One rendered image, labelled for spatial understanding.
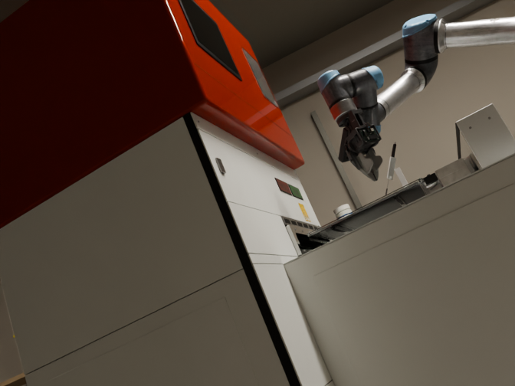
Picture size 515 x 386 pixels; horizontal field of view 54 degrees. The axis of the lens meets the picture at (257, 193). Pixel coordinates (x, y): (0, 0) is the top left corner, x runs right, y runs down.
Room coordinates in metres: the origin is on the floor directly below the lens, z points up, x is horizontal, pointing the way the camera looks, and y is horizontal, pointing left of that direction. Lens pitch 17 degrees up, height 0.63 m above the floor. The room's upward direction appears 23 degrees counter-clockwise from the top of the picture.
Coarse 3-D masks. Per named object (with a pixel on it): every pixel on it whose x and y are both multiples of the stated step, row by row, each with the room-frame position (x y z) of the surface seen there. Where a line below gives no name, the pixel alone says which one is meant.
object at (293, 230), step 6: (288, 228) 1.46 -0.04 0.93; (294, 228) 1.49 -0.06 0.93; (300, 228) 1.56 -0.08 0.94; (306, 228) 1.62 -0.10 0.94; (294, 234) 1.47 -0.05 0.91; (300, 234) 1.55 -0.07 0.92; (306, 234) 1.59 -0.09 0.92; (294, 240) 1.46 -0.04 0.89; (324, 240) 1.85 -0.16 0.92; (294, 246) 1.46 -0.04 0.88; (300, 246) 1.48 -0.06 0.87; (300, 252) 1.46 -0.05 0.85; (306, 252) 1.50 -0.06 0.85
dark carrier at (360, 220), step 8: (408, 192) 1.48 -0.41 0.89; (416, 192) 1.54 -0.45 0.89; (424, 192) 1.60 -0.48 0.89; (392, 200) 1.50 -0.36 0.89; (408, 200) 1.61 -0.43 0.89; (376, 208) 1.52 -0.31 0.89; (384, 208) 1.58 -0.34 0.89; (392, 208) 1.64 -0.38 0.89; (360, 216) 1.54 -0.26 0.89; (368, 216) 1.59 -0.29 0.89; (376, 216) 1.66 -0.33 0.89; (336, 224) 1.51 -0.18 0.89; (344, 224) 1.56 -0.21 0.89; (352, 224) 1.62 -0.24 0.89; (360, 224) 1.69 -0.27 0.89; (320, 232) 1.52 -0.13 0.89; (328, 232) 1.58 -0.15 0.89; (336, 232) 1.64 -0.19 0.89
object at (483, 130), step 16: (480, 112) 1.19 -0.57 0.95; (496, 112) 1.18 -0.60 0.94; (464, 128) 1.20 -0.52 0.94; (480, 128) 1.19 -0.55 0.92; (496, 128) 1.18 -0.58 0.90; (480, 144) 1.20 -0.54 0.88; (496, 144) 1.19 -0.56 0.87; (512, 144) 1.18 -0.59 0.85; (480, 160) 1.20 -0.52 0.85; (496, 160) 1.19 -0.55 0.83
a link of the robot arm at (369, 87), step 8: (352, 72) 1.44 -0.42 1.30; (360, 72) 1.43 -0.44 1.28; (368, 72) 1.43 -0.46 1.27; (376, 72) 1.44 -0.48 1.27; (352, 80) 1.42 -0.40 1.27; (360, 80) 1.43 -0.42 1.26; (368, 80) 1.43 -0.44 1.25; (376, 80) 1.44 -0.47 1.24; (360, 88) 1.44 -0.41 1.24; (368, 88) 1.45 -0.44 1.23; (376, 88) 1.47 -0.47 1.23; (360, 96) 1.47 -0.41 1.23; (368, 96) 1.47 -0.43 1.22; (376, 96) 1.49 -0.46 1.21; (360, 104) 1.49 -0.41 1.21; (368, 104) 1.49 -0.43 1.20
